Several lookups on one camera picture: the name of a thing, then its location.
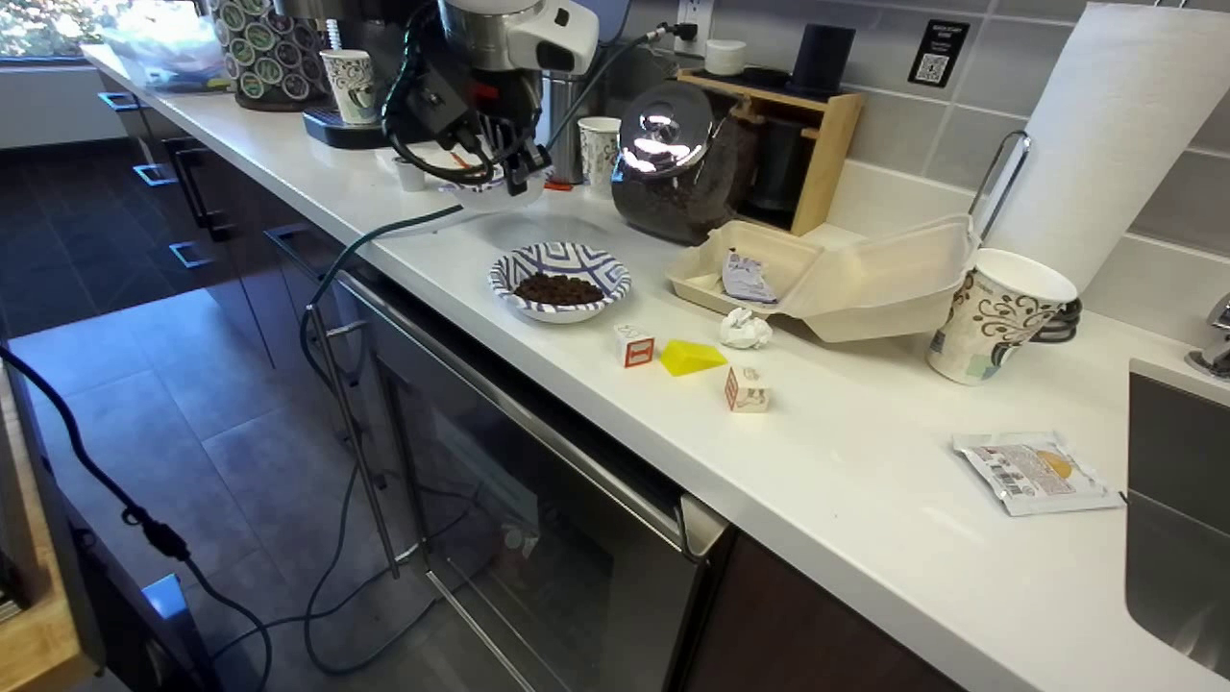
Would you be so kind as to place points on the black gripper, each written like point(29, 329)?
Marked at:
point(500, 110)

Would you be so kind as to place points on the brown coffee beans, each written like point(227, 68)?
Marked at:
point(559, 290)

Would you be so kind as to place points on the purple packet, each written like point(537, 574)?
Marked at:
point(753, 275)

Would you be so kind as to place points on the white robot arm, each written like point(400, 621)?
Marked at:
point(526, 32)

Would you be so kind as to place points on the blue patterned paper bowl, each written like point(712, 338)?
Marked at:
point(562, 253)

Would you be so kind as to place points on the orange plastic stick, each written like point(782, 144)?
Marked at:
point(559, 187)

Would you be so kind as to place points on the steel napkin dispenser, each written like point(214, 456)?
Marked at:
point(559, 120)

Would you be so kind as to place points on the small patterned paper cup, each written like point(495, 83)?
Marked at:
point(603, 146)

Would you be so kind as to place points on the blue green patterned paper cup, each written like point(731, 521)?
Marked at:
point(346, 83)

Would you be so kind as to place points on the silver black Keurig machine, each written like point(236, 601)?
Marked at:
point(331, 128)

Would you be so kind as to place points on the small white cup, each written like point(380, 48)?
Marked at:
point(726, 53)

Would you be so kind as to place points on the yellow wedge block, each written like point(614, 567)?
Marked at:
point(694, 357)

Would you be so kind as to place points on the crumpled white paper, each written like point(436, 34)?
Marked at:
point(749, 329)

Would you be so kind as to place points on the white green letter block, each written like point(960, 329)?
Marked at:
point(749, 390)

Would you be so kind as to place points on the black container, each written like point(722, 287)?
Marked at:
point(826, 59)

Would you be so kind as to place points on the clear plastic bag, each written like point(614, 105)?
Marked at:
point(166, 42)

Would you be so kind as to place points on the beige clamshell takeout container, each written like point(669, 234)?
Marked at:
point(869, 290)

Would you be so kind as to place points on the dark dishwasher door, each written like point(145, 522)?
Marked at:
point(541, 549)

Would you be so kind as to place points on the metal paper towel holder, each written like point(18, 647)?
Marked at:
point(996, 179)

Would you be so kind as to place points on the brown patterned paper cup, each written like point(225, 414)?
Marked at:
point(992, 314)

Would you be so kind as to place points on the silver foil sachet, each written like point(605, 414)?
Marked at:
point(1031, 469)

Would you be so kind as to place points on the white paper towel roll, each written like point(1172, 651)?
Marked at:
point(1118, 115)

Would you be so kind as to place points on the wooden board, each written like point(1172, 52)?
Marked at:
point(31, 638)

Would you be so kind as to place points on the stainless steel sink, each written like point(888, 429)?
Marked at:
point(1178, 511)

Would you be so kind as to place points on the white wall outlet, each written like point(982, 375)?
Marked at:
point(694, 18)

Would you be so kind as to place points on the black wall sign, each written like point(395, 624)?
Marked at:
point(940, 53)

